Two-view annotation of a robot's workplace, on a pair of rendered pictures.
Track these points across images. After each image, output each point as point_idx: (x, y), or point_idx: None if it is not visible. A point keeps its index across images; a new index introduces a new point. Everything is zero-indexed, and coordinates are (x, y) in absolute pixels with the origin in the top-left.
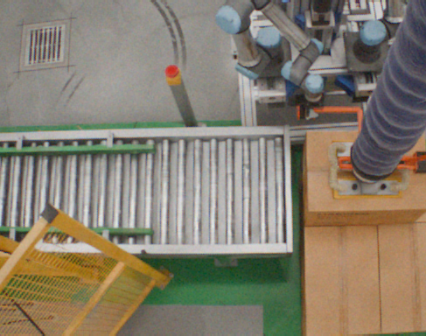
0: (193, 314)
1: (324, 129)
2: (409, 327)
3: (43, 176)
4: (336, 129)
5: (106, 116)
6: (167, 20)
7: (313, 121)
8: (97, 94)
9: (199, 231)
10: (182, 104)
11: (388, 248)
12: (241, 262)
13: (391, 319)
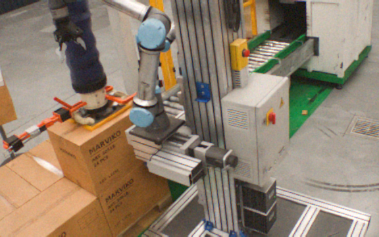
0: None
1: (178, 206)
2: (31, 150)
3: (253, 69)
4: (172, 212)
5: (294, 139)
6: (352, 186)
7: (191, 206)
8: (313, 140)
9: (169, 103)
10: None
11: None
12: None
13: (43, 145)
